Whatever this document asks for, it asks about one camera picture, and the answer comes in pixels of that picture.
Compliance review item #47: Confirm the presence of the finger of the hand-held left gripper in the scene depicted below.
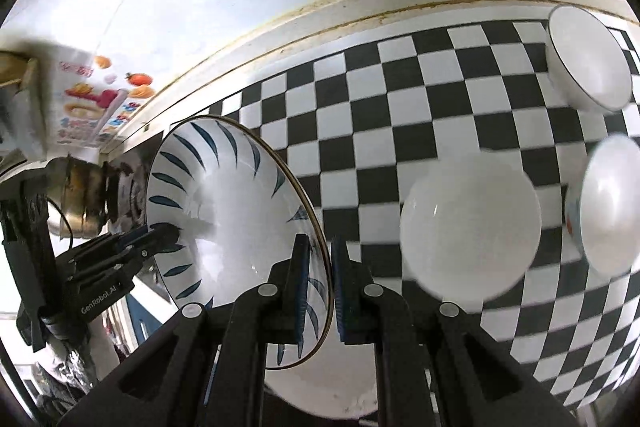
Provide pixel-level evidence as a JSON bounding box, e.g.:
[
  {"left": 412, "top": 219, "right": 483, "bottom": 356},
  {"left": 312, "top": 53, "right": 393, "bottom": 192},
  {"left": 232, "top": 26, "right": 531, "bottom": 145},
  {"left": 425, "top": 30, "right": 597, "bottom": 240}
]
[
  {"left": 70, "top": 257, "right": 153, "bottom": 288},
  {"left": 67, "top": 224, "right": 181, "bottom": 265}
]

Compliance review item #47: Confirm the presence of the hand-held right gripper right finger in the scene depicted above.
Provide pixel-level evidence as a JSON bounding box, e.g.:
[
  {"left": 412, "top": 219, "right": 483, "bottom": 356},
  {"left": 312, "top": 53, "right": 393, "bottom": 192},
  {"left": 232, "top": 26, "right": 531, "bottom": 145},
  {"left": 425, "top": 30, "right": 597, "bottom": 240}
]
[{"left": 330, "top": 234, "right": 581, "bottom": 427}]

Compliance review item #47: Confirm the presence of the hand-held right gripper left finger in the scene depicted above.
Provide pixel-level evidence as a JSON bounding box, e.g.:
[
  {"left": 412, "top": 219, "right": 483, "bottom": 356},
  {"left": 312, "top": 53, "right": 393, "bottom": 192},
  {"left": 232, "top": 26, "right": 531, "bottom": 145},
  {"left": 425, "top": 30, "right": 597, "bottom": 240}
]
[{"left": 57, "top": 234, "right": 313, "bottom": 427}]

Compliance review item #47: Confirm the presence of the large bowl with blue leaves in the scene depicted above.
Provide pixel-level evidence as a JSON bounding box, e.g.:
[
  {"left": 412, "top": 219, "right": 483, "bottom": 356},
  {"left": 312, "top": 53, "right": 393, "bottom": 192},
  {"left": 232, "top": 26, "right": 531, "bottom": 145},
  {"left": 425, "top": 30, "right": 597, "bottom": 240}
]
[{"left": 145, "top": 116, "right": 381, "bottom": 420}]

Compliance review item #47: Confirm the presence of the plain white bowl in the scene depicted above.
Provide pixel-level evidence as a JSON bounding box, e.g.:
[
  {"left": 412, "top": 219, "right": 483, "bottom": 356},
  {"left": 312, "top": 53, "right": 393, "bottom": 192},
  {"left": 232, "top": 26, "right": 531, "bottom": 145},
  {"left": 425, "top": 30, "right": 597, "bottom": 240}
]
[{"left": 399, "top": 149, "right": 543, "bottom": 300}]

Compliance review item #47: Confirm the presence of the bowl with red blue pattern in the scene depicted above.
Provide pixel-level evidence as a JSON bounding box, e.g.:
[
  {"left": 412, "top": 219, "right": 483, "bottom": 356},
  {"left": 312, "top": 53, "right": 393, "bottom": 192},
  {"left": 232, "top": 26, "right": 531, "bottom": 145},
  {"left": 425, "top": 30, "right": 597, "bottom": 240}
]
[{"left": 565, "top": 134, "right": 640, "bottom": 278}]

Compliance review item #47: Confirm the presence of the white bowl with dark rim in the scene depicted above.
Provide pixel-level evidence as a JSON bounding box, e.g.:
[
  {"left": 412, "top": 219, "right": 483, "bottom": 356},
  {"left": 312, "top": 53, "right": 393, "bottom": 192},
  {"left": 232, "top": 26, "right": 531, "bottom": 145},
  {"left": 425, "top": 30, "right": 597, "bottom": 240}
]
[{"left": 545, "top": 4, "right": 633, "bottom": 112}]

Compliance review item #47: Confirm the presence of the blue cabinet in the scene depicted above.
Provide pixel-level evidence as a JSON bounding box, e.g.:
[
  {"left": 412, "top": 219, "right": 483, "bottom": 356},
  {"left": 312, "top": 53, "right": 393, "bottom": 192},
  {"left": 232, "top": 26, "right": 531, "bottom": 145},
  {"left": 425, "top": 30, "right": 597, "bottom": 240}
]
[{"left": 120, "top": 292, "right": 171, "bottom": 348}]

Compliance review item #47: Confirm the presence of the gas stove burner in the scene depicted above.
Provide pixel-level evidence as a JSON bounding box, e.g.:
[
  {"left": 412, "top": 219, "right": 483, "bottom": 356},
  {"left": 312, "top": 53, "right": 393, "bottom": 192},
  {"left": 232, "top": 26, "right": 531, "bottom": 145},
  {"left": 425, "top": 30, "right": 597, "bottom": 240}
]
[{"left": 102, "top": 157, "right": 151, "bottom": 228}]

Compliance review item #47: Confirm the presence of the stainless steel pot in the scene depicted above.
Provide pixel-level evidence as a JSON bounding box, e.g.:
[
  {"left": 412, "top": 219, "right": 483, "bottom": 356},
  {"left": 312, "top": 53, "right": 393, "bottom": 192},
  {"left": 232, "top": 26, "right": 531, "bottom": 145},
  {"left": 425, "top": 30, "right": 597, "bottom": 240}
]
[{"left": 47, "top": 157, "right": 108, "bottom": 238}]

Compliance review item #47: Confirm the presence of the black and white checkered mat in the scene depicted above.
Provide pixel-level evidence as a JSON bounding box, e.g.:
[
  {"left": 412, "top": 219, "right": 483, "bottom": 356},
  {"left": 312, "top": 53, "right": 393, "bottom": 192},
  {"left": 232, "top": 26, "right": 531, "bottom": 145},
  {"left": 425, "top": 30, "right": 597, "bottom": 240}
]
[{"left": 207, "top": 19, "right": 640, "bottom": 410}]

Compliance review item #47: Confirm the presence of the colourful fruit wall sticker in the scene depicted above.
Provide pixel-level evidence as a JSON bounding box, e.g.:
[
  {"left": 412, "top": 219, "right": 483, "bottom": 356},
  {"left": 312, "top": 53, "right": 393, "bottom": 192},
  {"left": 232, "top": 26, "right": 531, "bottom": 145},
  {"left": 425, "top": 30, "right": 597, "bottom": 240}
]
[{"left": 50, "top": 52, "right": 156, "bottom": 148}]

